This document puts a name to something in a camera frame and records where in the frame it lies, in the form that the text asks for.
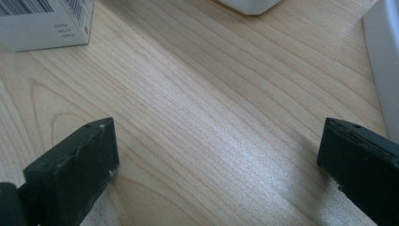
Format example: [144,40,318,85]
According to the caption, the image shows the white plastic storage bin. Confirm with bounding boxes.
[215,0,283,16]

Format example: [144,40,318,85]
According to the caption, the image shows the white bin lid black handle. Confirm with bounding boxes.
[362,0,399,144]

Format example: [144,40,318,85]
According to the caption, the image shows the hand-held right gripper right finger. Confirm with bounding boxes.
[316,117,399,226]

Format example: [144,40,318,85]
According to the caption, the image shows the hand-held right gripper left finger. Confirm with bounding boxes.
[23,117,120,226]

